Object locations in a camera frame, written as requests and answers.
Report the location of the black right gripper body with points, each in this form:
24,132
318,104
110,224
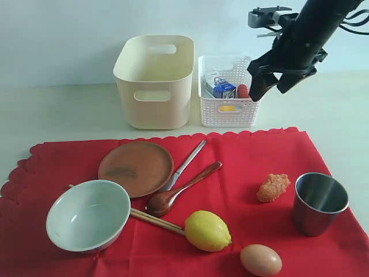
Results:
297,46

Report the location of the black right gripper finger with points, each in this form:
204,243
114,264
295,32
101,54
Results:
288,81
260,84

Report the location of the red sausage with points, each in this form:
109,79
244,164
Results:
242,91

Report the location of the blue white milk carton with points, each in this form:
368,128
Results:
218,86

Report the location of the yellow cheese wedge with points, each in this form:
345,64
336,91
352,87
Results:
227,108

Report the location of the yellow lemon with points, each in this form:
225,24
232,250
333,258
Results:
207,231

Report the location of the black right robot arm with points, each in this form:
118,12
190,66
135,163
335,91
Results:
333,15

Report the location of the white perforated plastic basket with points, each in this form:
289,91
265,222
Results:
234,69

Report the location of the steel table knife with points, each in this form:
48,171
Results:
175,176

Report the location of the fried chicken nugget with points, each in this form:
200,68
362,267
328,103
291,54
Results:
273,187

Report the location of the cream plastic bin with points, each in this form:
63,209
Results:
154,78

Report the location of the stainless steel cup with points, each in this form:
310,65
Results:
319,199

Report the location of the brown round plate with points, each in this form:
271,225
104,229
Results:
140,167

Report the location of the dark wooden spoon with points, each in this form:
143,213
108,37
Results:
161,203

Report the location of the lower wooden chopstick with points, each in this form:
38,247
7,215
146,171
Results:
157,223

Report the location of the wooden chopstick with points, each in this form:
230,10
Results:
147,215
157,223

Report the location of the brown egg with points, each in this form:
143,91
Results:
261,260

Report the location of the upper wooden chopstick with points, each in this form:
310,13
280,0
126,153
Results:
147,215

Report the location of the white ceramic bowl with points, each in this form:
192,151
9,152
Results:
88,217

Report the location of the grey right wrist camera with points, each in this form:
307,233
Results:
268,17

